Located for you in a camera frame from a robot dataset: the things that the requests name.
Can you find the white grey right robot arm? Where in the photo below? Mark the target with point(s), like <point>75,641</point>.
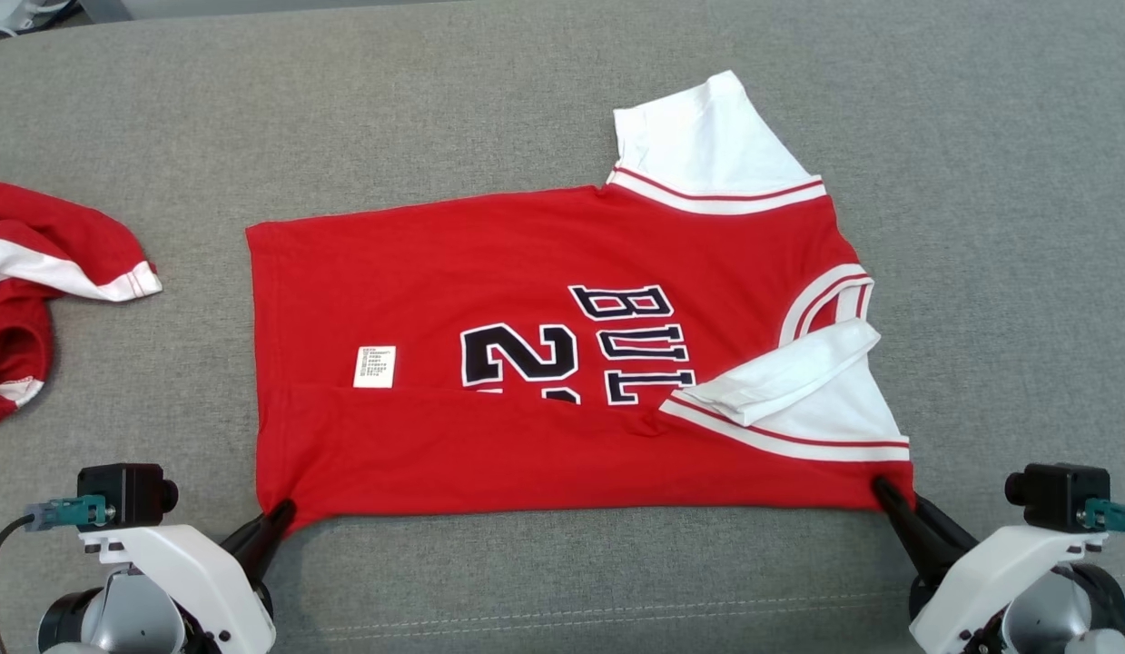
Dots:
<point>1034,609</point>

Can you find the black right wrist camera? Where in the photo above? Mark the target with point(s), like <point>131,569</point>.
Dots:
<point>1057,495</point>

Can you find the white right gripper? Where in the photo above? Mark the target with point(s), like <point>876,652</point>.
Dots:
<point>989,572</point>

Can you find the red white-trimmed shorts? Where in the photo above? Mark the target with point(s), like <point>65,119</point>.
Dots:
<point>35,227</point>

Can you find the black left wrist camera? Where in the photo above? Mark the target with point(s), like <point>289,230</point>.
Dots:
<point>126,495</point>

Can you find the grey partition leg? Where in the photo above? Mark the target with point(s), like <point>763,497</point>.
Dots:
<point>103,9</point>

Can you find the teal camera connector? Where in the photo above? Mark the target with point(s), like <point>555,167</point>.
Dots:
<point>1116,516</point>
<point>67,513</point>

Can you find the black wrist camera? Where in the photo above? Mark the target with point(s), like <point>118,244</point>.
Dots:
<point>126,495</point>
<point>1057,495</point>

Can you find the teal right camera connector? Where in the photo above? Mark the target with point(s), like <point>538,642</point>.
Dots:
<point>1116,516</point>

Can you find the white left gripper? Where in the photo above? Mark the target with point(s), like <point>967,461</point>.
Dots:
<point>208,581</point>

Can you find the red white basketball jersey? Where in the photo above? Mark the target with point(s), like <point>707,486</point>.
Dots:
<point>435,272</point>

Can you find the teal left camera connector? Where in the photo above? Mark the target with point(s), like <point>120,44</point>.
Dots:
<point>67,513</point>

